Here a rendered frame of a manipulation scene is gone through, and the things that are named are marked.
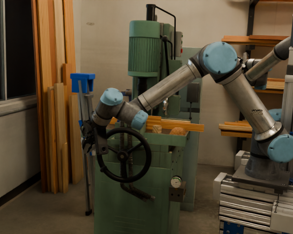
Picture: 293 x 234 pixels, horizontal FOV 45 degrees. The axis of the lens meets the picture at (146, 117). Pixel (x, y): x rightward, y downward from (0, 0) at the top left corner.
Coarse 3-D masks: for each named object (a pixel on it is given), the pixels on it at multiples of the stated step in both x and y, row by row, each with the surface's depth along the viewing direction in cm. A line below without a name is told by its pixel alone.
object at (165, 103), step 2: (168, 98) 216; (164, 100) 211; (166, 100) 211; (164, 102) 210; (166, 102) 211; (164, 104) 210; (166, 104) 211; (168, 104) 216; (162, 106) 211; (164, 106) 210; (166, 106) 211; (168, 106) 216; (162, 108) 212; (164, 108) 211; (166, 108) 211; (162, 110) 213; (164, 110) 211; (166, 110) 212; (164, 112) 212; (166, 112) 213; (164, 114) 214; (166, 114) 215
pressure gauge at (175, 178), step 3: (174, 177) 184; (177, 177) 184; (180, 177) 186; (171, 180) 185; (174, 180) 185; (177, 180) 184; (180, 180) 184; (171, 183) 185; (174, 183) 185; (177, 183) 185; (180, 183) 184; (174, 186) 185; (177, 186) 185; (177, 189) 188
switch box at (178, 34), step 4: (172, 32) 223; (176, 32) 222; (180, 32) 222; (172, 36) 223; (176, 36) 222; (180, 36) 222; (172, 40) 223; (176, 40) 223; (180, 40) 223; (176, 44) 223; (180, 44) 224; (176, 48) 223; (180, 48) 226; (176, 52) 224; (180, 52) 227; (176, 56) 224; (180, 56) 230
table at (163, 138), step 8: (112, 128) 198; (112, 136) 196; (144, 136) 191; (152, 136) 190; (160, 136) 189; (168, 136) 188; (176, 136) 187; (184, 136) 186; (136, 144) 183; (160, 144) 190; (168, 144) 189; (176, 144) 188; (184, 144) 187
